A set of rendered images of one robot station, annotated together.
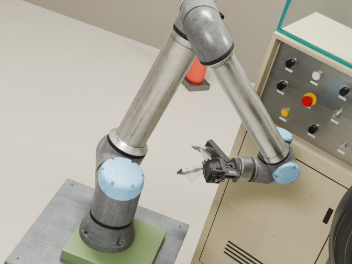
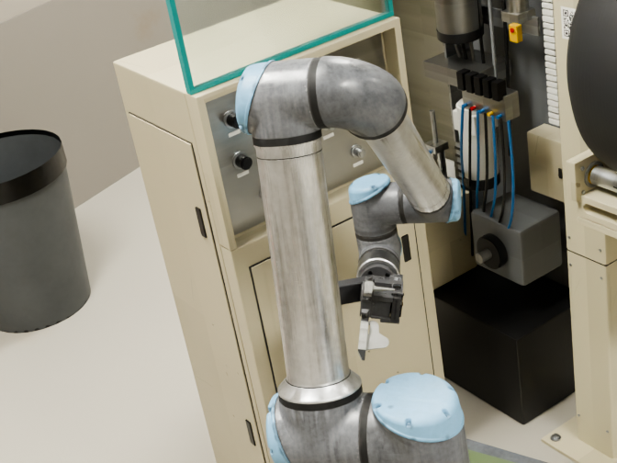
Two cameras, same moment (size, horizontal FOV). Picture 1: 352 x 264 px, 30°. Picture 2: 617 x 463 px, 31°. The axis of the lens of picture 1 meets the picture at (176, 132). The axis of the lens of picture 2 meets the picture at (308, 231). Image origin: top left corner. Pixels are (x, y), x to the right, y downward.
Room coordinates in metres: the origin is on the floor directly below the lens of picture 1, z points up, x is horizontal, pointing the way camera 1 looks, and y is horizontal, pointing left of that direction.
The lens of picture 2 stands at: (0.98, 1.46, 2.06)
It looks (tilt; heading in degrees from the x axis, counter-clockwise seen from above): 28 degrees down; 303
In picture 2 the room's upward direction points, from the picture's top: 10 degrees counter-clockwise
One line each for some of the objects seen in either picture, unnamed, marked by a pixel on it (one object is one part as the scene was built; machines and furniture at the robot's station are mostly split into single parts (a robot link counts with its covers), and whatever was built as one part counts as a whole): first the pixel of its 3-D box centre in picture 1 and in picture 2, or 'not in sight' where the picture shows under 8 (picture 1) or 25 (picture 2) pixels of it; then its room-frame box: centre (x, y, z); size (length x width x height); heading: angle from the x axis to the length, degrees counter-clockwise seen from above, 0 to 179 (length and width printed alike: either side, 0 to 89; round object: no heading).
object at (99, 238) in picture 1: (109, 222); not in sight; (1.70, 0.13, 0.69); 0.19 x 0.19 x 0.10
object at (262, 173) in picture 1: (262, 169); (379, 254); (1.99, -0.34, 0.88); 0.12 x 0.09 x 0.10; 113
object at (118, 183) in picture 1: (117, 189); (416, 433); (1.71, 0.13, 0.82); 0.17 x 0.15 x 0.18; 13
